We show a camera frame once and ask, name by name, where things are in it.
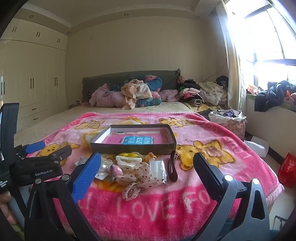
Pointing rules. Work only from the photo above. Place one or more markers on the pink printed bear blanket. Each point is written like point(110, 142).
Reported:
point(161, 197)

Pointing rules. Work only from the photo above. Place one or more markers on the peach floral cloth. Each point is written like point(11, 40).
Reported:
point(134, 92)

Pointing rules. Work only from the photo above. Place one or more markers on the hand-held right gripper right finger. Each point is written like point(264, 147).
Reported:
point(208, 173)

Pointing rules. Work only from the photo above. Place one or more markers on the pile of mixed clothes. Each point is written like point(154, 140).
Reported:
point(192, 92)

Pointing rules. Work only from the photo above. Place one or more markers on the beaded clip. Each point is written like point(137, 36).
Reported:
point(81, 161)

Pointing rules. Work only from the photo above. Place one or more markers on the cream curtain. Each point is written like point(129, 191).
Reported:
point(233, 69)

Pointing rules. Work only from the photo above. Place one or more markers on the pink quilt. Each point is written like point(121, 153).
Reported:
point(104, 97)

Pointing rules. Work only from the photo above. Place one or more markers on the clear packet of white accessories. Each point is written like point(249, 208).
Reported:
point(104, 168)

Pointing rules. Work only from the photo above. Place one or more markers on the pile of clothes on bed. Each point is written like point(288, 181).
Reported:
point(104, 78)

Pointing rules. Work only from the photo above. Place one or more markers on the pink fleece garment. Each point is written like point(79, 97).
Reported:
point(168, 95)

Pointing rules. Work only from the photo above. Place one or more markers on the polka dot fabric bow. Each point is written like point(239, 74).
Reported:
point(138, 176)

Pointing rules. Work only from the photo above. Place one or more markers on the bed with cream sheet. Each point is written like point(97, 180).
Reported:
point(69, 113)

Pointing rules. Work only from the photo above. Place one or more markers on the clear plastic bag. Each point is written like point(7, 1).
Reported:
point(157, 169)

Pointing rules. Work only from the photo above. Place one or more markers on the striped garment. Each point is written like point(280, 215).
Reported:
point(195, 102)

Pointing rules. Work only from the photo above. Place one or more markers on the white hair claw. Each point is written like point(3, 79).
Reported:
point(128, 161)

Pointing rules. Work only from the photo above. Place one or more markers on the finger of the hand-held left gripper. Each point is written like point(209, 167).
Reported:
point(62, 151)
point(34, 146)

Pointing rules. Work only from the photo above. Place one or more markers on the white box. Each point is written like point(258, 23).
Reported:
point(257, 144)

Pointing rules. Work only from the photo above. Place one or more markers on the dark brown hair clip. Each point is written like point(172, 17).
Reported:
point(172, 171)

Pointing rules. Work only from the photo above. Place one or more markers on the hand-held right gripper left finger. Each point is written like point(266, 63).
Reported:
point(86, 178)

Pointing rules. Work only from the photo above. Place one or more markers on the teal floral quilt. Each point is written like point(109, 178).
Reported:
point(152, 84)

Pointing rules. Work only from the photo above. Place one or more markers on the shallow brown cardboard box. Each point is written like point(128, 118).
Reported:
point(104, 148)

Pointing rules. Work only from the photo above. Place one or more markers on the yellow printed sheet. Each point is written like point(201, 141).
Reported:
point(208, 107)

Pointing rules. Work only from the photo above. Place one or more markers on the orange patterned garment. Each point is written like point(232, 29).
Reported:
point(290, 97)

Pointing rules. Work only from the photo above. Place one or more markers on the dark garment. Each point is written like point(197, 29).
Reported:
point(222, 81)

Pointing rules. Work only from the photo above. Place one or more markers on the packet of yellow bangles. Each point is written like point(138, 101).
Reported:
point(127, 153)

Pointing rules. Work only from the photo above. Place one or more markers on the cream wardrobe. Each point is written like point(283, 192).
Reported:
point(34, 69)

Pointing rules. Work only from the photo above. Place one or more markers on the window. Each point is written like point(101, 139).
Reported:
point(268, 41)

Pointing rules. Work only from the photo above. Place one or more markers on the floral laundry basket with clothes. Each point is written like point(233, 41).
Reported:
point(231, 127)

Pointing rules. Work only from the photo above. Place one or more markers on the dark padded jacket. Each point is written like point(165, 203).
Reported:
point(270, 95)

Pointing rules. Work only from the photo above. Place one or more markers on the person's left hand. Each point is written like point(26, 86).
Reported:
point(4, 201)

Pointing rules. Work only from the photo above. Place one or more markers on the red plastic bag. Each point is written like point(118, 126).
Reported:
point(288, 171)

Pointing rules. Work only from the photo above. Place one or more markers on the white garment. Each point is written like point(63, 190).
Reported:
point(212, 91)

